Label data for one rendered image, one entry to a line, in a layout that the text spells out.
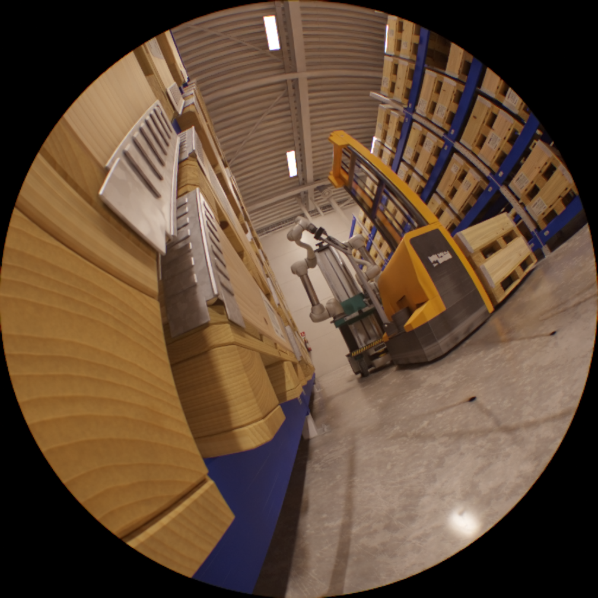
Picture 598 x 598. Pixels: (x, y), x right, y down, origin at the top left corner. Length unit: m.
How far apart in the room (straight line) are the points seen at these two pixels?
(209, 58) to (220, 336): 7.43
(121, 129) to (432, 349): 1.46
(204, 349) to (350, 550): 0.39
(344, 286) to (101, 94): 2.72
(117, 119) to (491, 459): 0.61
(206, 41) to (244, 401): 7.55
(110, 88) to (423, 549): 0.55
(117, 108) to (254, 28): 7.62
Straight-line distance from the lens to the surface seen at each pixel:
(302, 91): 7.87
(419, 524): 0.42
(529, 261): 2.84
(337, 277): 2.77
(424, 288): 1.45
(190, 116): 0.87
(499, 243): 2.34
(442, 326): 1.44
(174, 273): 0.25
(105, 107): 0.15
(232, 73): 7.56
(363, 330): 2.60
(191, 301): 0.22
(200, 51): 7.49
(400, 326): 1.69
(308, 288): 2.36
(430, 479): 0.50
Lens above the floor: 0.33
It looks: 19 degrees up
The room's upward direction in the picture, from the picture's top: 24 degrees counter-clockwise
